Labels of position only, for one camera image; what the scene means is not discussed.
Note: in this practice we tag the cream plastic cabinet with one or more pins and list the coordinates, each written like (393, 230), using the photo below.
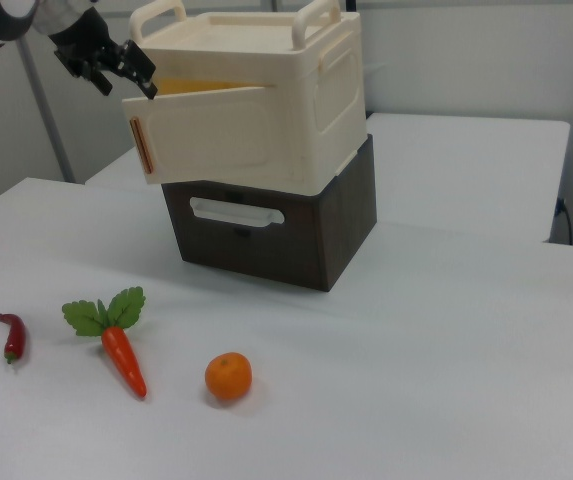
(276, 75)

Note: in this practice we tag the orange mandarin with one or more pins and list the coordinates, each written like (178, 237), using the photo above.
(228, 376)

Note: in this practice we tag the red chili pepper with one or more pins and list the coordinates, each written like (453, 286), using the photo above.
(15, 337)

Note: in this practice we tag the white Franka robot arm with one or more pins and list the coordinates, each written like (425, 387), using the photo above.
(11, 17)

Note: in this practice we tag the orange toy carrot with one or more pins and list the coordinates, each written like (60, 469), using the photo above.
(121, 350)

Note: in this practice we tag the dark wooden drawer box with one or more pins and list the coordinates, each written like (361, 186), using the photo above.
(286, 240)

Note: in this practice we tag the cream cabinet door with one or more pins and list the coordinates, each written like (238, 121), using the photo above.
(206, 137)

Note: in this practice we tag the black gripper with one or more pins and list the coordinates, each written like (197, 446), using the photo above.
(86, 42)

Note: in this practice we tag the grey metal pole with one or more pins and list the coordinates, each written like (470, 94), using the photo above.
(46, 110)

